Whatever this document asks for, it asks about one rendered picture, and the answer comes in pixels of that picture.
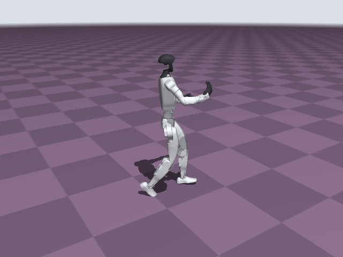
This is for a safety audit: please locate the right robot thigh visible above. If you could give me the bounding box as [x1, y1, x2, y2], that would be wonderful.
[161, 124, 179, 166]

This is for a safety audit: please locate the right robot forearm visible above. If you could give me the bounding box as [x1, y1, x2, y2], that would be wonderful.
[184, 93, 210, 105]

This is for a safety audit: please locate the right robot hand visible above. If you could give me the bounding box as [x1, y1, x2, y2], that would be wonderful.
[203, 81, 212, 96]

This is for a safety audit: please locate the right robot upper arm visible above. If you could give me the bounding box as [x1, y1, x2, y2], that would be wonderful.
[164, 79, 189, 106]

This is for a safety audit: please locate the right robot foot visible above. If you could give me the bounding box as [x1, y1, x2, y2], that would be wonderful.
[140, 182, 157, 196]

